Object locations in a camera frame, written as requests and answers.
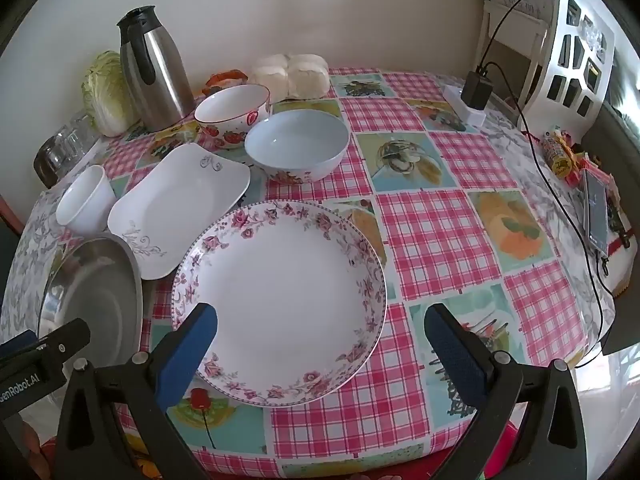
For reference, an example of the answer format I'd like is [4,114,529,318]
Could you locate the stainless steel basin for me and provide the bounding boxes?
[36,237,146,378]

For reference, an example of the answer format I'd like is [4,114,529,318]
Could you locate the clear glass cup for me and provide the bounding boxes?
[47,127,85,175]
[67,109,101,155]

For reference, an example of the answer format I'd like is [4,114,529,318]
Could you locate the yellow snack roll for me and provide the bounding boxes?
[544,130,577,182]

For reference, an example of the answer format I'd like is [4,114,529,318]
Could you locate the white cutout shelf panel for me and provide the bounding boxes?
[520,0,617,135]

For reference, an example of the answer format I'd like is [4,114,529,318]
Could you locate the floral rimmed white plate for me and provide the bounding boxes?
[171,200,388,407]

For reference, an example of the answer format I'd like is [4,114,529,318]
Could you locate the light blue bowl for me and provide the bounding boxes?
[244,109,350,185]

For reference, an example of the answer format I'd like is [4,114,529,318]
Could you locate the stainless steel thermos jug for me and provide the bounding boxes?
[116,6,197,133]

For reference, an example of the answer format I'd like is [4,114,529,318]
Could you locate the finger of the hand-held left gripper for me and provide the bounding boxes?
[0,319,92,367]

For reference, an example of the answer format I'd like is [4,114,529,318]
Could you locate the grey floral tablecloth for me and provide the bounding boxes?
[0,75,632,480]

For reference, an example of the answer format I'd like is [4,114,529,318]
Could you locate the red snack packets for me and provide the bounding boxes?
[565,144,617,188]

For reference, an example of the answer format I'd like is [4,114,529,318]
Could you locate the glass cups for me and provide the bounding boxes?
[34,136,68,189]

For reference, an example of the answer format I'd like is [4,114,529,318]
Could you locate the black charger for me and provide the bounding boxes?
[460,71,493,111]

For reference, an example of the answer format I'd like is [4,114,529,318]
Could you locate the black phone cable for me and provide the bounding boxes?
[487,61,617,358]

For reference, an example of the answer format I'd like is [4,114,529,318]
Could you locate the small white dish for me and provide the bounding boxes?
[55,165,118,238]

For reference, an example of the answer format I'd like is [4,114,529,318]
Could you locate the black charger cable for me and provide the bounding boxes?
[475,0,551,77]

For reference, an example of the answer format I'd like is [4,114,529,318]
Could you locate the smartphone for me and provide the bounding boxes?
[582,169,612,254]

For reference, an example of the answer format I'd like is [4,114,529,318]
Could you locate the napa cabbage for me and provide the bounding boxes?
[81,50,141,137]

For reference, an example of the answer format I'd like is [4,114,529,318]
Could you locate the white rectangular plate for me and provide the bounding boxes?
[107,142,251,281]

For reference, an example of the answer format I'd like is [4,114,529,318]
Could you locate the red chair back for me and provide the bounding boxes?
[0,195,24,242]

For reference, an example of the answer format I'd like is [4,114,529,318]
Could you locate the white rack frame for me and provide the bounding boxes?
[472,0,551,87]

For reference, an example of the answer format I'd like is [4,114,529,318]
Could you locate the white power strip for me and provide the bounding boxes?
[444,84,487,128]

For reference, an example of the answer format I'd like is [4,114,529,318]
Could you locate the pink checked tablecloth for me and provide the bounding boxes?
[100,65,586,480]

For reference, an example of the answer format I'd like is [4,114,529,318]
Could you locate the bag of white steamed buns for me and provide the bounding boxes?
[250,52,331,101]

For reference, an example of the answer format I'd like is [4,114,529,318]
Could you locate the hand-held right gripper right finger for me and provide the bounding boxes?
[424,303,588,480]

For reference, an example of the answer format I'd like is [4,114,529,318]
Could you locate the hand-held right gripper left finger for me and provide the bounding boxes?
[54,302,219,480]

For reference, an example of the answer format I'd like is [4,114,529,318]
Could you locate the strawberry print red-rimmed bowl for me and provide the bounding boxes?
[194,83,272,151]

